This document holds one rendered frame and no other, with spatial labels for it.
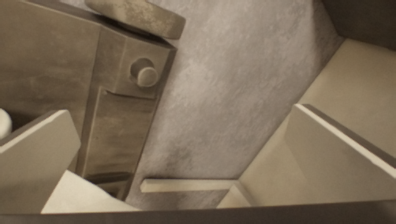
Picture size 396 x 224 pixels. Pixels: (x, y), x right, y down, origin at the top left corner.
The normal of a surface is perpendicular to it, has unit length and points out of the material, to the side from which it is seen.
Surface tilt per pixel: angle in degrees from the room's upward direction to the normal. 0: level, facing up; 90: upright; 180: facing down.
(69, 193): 90
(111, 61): 45
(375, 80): 90
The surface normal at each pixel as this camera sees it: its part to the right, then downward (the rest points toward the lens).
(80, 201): 0.37, -0.85
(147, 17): 0.41, 0.48
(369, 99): -0.71, -0.24
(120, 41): -0.22, 0.31
